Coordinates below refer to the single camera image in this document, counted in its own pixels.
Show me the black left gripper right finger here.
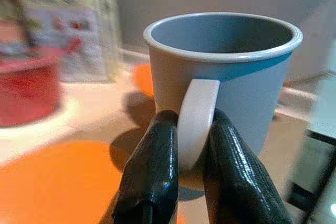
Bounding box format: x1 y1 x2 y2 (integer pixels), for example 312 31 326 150
203 110 293 224

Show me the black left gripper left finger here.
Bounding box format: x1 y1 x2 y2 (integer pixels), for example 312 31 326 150
99 110 180 224

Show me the red plastic pot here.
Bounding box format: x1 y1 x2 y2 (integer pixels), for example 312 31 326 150
0 56 64 128

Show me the large white printed bag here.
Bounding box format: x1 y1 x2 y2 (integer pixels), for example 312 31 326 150
31 0 119 83

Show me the orange bowl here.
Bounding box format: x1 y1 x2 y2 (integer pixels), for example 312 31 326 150
132 62 155 99

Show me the grey mug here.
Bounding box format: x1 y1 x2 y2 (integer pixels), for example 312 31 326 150
143 12 304 192

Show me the orange plate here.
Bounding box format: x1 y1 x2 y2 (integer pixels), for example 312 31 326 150
0 139 184 224

